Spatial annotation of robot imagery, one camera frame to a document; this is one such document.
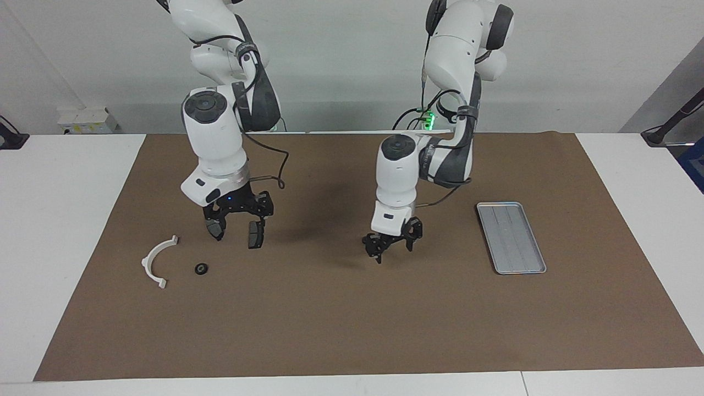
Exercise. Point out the silver metal tray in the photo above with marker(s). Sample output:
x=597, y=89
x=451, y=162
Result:
x=517, y=247

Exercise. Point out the blue box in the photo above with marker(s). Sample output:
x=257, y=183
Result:
x=694, y=165

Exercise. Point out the black angled stand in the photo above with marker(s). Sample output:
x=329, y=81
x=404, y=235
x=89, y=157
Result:
x=660, y=135

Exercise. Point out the black clamp stand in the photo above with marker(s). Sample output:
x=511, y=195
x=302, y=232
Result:
x=14, y=140

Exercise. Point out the dark grey rectangular brake pad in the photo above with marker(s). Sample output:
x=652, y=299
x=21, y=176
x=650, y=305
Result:
x=256, y=237

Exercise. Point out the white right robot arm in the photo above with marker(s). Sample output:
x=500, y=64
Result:
x=214, y=143

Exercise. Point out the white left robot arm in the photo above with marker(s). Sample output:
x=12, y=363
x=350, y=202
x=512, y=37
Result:
x=396, y=176

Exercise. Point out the brown table mat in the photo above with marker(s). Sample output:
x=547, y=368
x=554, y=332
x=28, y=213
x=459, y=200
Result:
x=357, y=330

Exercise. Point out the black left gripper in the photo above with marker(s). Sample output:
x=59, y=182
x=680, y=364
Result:
x=397, y=231

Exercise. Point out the small black bearing gear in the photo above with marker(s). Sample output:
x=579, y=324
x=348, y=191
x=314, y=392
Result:
x=201, y=268

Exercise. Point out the dark grey curved brake pad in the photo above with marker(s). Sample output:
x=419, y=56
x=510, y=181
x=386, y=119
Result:
x=217, y=234

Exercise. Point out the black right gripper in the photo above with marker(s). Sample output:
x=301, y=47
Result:
x=236, y=198

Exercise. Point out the white curved plastic bracket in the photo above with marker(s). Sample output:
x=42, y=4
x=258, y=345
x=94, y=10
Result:
x=147, y=263

